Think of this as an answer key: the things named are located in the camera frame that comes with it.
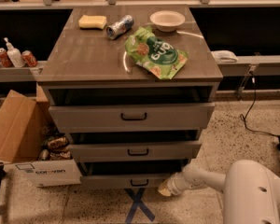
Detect black floor cable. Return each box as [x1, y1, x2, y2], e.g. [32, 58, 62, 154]
[239, 75, 280, 138]

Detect red soda can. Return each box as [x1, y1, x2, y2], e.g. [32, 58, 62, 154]
[21, 50, 38, 67]
[0, 48, 12, 67]

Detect grey bottom drawer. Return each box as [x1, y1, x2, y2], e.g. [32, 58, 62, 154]
[80, 174, 170, 189]

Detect white pump bottle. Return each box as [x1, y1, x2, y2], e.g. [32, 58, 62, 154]
[4, 37, 25, 68]

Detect yellow sponge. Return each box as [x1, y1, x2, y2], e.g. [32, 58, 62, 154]
[78, 15, 106, 30]

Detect red soda can left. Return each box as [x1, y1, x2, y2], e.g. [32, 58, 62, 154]
[0, 48, 12, 67]

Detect green snack bag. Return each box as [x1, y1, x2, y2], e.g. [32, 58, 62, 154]
[125, 26, 189, 79]

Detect white paper bowl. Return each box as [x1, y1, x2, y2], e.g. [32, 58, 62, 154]
[150, 10, 186, 32]

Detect snack packets in box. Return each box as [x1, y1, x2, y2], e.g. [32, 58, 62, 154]
[38, 135, 72, 161]

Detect grey drawer cabinet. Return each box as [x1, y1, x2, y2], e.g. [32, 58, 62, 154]
[38, 6, 222, 176]

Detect brown cardboard box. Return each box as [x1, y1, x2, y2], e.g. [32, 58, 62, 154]
[0, 90, 81, 188]

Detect grey drawer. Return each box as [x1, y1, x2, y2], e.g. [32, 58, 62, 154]
[80, 174, 170, 189]
[69, 141, 201, 162]
[49, 103, 215, 133]

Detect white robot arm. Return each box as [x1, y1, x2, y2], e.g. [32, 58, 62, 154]
[158, 160, 280, 224]

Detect grey top drawer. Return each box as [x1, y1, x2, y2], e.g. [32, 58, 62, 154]
[49, 103, 215, 133]

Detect silver blue drink can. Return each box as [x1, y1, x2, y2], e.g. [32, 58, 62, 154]
[106, 15, 134, 39]

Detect white folded cloth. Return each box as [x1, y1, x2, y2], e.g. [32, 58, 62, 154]
[212, 50, 238, 63]

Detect grey middle drawer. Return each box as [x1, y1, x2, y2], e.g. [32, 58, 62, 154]
[69, 141, 201, 162]

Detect red soda can right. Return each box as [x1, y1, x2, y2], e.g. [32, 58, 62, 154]
[21, 50, 38, 67]

